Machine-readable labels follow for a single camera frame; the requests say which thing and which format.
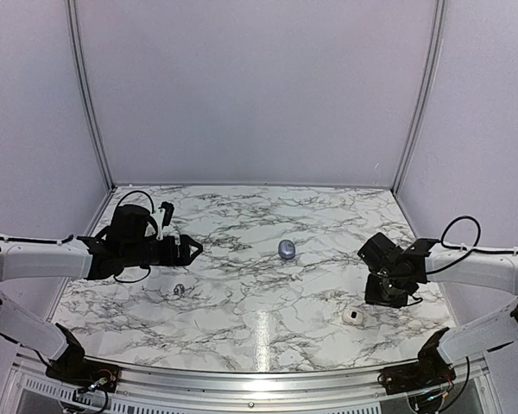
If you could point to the aluminium frame post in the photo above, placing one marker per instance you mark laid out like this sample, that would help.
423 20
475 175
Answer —
85 91
426 86

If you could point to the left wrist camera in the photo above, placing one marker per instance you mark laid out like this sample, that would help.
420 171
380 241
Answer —
157 221

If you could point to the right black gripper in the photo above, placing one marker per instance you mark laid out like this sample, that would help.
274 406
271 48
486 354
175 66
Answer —
372 297

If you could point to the purple earbud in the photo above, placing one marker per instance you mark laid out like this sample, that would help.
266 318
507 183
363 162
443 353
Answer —
179 290

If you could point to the white charging case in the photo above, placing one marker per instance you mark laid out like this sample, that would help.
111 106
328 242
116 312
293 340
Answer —
352 316

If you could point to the purple earbud charging case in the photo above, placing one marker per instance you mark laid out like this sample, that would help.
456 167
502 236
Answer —
286 249

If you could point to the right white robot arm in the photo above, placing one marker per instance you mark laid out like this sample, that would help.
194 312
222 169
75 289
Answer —
483 267

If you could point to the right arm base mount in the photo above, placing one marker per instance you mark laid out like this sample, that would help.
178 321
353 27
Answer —
429 370

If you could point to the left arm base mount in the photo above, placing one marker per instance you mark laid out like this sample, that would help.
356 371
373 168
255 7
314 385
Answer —
82 375

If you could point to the left aluminium frame post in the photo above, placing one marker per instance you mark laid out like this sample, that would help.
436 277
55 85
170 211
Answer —
85 91

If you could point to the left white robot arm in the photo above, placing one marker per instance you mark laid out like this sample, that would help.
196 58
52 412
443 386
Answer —
24 258

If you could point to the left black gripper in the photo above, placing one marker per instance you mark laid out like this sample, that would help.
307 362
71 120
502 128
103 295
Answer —
171 259

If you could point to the aluminium front rail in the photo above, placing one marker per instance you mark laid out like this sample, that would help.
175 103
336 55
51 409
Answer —
162 390

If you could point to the right aluminium frame post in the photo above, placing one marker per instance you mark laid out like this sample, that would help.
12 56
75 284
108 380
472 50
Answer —
426 86

